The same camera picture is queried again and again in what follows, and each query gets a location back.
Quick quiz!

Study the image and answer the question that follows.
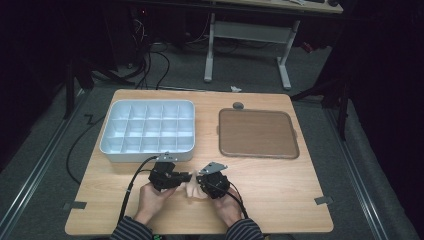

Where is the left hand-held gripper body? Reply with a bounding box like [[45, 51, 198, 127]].
[[147, 152, 184, 192]]

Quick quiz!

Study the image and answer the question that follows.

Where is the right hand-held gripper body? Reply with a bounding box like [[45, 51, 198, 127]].
[[195, 161, 232, 201]]

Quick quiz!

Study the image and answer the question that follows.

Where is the peach sock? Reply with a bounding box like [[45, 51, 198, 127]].
[[184, 169, 210, 201]]

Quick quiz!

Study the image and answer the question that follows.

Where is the white compartment box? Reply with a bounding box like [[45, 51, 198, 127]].
[[99, 99, 197, 164]]

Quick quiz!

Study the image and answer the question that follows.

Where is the person's left hand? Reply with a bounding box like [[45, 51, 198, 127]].
[[133, 181, 180, 226]]

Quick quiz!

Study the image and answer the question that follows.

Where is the person's right hand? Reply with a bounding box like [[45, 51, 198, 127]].
[[211, 187, 244, 229]]

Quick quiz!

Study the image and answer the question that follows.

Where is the brown tray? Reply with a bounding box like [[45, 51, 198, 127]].
[[217, 107, 301, 160]]

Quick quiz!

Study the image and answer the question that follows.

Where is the grey tape strip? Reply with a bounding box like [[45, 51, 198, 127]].
[[62, 200, 88, 212], [313, 195, 334, 206]]

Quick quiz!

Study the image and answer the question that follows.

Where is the black metal stand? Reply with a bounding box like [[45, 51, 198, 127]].
[[62, 55, 136, 121], [289, 75, 355, 142]]

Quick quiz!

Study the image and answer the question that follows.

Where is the desk with white legs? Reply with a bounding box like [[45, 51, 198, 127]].
[[198, 0, 345, 91]]

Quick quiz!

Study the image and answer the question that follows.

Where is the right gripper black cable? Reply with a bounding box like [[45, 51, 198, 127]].
[[213, 180, 250, 220]]

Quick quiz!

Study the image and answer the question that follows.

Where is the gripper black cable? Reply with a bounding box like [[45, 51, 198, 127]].
[[213, 180, 250, 220], [117, 155, 160, 224]]

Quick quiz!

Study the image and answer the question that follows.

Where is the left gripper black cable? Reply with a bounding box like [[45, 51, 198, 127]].
[[117, 155, 160, 224]]

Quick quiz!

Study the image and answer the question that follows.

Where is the black floor cable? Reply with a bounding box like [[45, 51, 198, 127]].
[[65, 113, 108, 186]]

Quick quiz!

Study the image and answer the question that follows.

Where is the bundle of black cables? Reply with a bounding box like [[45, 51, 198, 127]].
[[131, 13, 172, 91]]

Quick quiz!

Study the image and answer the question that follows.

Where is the metal floor rail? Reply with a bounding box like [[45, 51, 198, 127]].
[[0, 89, 88, 240], [324, 107, 390, 240]]

